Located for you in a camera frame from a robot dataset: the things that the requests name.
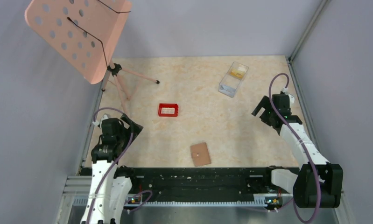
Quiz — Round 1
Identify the silver VIP card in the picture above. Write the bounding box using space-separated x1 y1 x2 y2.
219 85 235 95

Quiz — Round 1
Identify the gold VIP card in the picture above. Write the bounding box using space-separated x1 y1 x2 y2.
230 69 246 79

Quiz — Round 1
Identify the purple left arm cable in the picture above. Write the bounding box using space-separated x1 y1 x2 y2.
86 107 154 224

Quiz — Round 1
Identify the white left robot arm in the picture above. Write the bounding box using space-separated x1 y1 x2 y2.
80 114 143 224

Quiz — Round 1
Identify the clear acrylic card box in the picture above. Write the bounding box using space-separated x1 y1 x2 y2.
218 62 249 98

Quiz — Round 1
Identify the red plastic box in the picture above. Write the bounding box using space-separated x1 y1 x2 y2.
158 103 179 117

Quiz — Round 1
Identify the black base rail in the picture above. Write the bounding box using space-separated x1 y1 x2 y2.
79 166 301 203

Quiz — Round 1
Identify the brown leather card holder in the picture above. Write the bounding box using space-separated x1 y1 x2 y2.
190 142 211 167

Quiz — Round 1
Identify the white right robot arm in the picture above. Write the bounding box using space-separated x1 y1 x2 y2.
252 92 343 208

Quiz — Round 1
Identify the pink perforated music stand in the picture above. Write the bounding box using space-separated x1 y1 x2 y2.
24 0 147 104

